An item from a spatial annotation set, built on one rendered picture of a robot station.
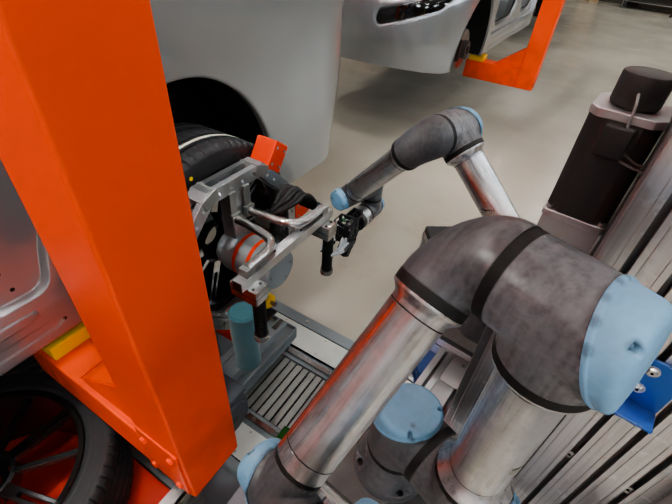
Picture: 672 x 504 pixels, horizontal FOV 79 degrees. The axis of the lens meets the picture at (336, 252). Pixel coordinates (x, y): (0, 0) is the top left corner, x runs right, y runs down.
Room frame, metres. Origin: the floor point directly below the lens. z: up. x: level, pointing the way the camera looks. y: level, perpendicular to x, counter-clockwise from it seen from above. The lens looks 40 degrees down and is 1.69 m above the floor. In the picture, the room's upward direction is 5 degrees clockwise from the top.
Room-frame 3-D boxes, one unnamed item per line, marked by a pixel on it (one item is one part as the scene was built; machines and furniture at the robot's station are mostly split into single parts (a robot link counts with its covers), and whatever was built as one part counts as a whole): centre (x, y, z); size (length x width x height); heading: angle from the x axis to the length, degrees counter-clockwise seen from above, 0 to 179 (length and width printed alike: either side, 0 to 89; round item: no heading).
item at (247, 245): (0.96, 0.25, 0.85); 0.21 x 0.14 x 0.14; 61
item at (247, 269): (0.85, 0.26, 1.03); 0.19 x 0.18 x 0.11; 61
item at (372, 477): (0.38, -0.15, 0.87); 0.15 x 0.15 x 0.10
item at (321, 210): (1.03, 0.16, 1.03); 0.19 x 0.18 x 0.11; 61
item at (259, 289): (0.75, 0.22, 0.93); 0.09 x 0.05 x 0.05; 61
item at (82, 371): (0.66, 0.63, 0.69); 0.52 x 0.17 x 0.35; 61
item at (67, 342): (0.74, 0.78, 0.70); 0.14 x 0.14 x 0.05; 61
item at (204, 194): (1.00, 0.32, 0.85); 0.54 x 0.07 x 0.54; 151
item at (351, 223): (1.16, -0.04, 0.86); 0.12 x 0.08 x 0.09; 151
